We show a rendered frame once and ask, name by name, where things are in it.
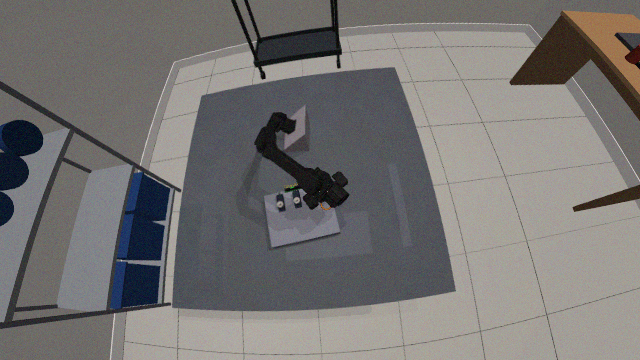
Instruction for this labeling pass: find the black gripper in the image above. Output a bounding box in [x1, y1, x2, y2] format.
[303, 171, 348, 210]

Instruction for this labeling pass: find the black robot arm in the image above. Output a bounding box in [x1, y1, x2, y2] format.
[254, 112, 350, 208]

